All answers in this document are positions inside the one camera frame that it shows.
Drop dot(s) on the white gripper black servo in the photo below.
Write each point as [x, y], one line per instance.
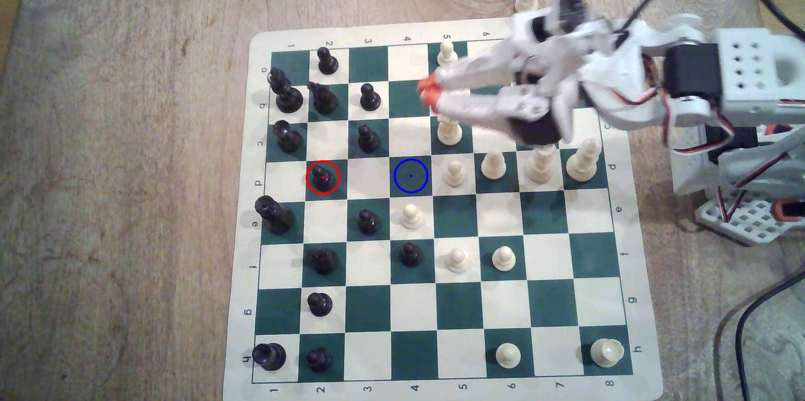
[513, 102]

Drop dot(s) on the black chess pawn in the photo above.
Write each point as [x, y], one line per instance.
[319, 305]
[326, 62]
[323, 179]
[411, 255]
[370, 99]
[319, 359]
[368, 140]
[368, 222]

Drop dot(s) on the white printed robot arm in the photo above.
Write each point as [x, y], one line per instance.
[754, 71]

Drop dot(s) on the white chess pawn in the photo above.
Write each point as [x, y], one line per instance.
[507, 356]
[458, 261]
[412, 217]
[447, 50]
[503, 259]
[494, 165]
[453, 174]

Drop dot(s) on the white chess queen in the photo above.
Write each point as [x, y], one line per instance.
[541, 168]

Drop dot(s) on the white chess king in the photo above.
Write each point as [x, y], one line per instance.
[582, 163]

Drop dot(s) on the black chess knight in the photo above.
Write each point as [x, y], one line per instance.
[324, 100]
[324, 261]

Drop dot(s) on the black chess king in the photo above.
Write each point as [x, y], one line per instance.
[275, 216]

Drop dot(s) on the green white chess board mat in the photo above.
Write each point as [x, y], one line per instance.
[368, 310]

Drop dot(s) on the white chess rook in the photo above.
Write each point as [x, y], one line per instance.
[607, 353]

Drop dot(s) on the black chess rook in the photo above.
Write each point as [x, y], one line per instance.
[270, 356]

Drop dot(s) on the orange black table clamp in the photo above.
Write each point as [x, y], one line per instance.
[778, 130]
[789, 209]

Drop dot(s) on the small black camera board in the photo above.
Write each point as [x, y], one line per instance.
[570, 1]

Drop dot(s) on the white perforated base plate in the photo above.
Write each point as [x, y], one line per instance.
[748, 225]

